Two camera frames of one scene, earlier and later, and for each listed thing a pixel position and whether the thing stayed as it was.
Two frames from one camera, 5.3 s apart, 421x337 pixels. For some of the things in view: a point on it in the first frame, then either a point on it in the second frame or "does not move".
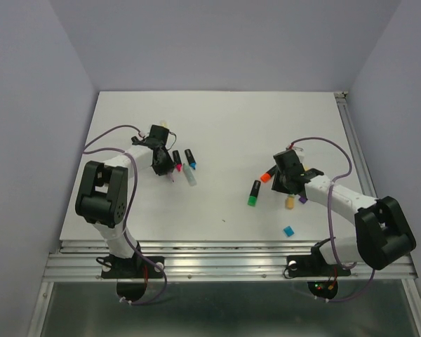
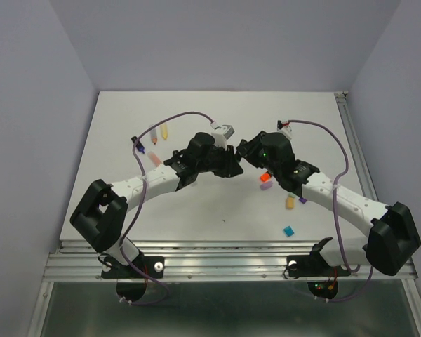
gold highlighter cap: [290, 202] does not move
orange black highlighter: [266, 176] does not move
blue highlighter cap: [289, 231] does not move
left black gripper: [169, 166] to [231, 167]
